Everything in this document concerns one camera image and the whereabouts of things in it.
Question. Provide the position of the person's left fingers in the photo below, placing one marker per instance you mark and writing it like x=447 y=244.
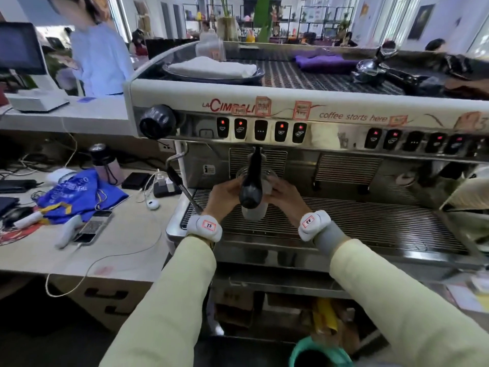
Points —
x=233 y=187

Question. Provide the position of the white wrist tracker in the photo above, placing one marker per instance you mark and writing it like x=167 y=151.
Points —
x=314 y=224
x=204 y=226

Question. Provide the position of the black smartphone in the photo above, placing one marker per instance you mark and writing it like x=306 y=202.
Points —
x=91 y=227

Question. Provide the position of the person's right hand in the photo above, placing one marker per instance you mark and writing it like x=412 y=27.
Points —
x=288 y=200

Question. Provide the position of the glass vase with plant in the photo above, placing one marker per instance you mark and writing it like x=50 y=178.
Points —
x=227 y=24

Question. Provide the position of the white left wrist tracker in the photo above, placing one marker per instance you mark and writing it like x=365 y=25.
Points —
x=204 y=226

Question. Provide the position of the black steam knob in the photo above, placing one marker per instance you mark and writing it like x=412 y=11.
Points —
x=157 y=122

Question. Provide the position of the pink tumbler with black lid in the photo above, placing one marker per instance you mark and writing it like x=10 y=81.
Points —
x=105 y=164

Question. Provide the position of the translucent plastic container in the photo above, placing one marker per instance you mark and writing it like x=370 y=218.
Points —
x=210 y=47

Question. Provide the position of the green bucket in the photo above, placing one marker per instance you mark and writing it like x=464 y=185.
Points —
x=328 y=353

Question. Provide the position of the person's left forearm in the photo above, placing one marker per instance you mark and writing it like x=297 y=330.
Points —
x=164 y=309

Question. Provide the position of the yellow packet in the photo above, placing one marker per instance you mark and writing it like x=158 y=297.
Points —
x=326 y=315

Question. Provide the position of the small black box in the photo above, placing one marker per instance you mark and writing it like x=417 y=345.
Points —
x=135 y=180

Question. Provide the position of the white folded cloth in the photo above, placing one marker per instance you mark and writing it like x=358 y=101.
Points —
x=212 y=67

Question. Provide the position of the metal steam wand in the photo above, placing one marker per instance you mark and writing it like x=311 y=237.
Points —
x=183 y=183

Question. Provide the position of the dark round tray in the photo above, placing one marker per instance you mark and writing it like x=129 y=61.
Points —
x=214 y=78

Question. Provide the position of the white charger plug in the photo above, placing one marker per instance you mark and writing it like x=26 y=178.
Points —
x=165 y=184

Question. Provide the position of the blue fabric bag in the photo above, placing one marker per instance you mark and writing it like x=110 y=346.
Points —
x=76 y=194

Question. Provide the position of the black flat device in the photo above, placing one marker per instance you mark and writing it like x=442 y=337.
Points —
x=17 y=185

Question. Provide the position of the purple folded cloth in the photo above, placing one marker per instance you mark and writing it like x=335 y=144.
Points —
x=324 y=61

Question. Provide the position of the large green plant leaf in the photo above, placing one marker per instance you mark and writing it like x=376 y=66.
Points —
x=262 y=15

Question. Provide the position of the silver espresso machine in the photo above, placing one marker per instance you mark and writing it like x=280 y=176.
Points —
x=344 y=122

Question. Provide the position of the clear plastic cup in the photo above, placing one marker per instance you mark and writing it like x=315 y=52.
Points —
x=255 y=214

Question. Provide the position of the white computer mouse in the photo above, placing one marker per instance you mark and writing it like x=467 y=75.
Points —
x=152 y=204

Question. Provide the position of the person's right forearm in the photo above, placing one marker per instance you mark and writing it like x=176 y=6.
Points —
x=401 y=301

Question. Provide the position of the white handheld device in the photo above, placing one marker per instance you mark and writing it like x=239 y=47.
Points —
x=68 y=231

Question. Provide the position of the black point-of-sale monitor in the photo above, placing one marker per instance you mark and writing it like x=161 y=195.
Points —
x=21 y=47

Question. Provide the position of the white right wrist tracker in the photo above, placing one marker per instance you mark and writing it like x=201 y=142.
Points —
x=314 y=224

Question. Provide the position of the dark framed wall picture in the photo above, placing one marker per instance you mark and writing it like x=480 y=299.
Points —
x=420 y=20

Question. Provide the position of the wooden drawer cabinet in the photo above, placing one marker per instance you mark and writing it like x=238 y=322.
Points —
x=95 y=298

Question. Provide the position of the person's left hand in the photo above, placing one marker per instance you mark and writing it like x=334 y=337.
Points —
x=221 y=200

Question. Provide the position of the person's right fingers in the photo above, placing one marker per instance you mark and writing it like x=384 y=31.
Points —
x=273 y=191

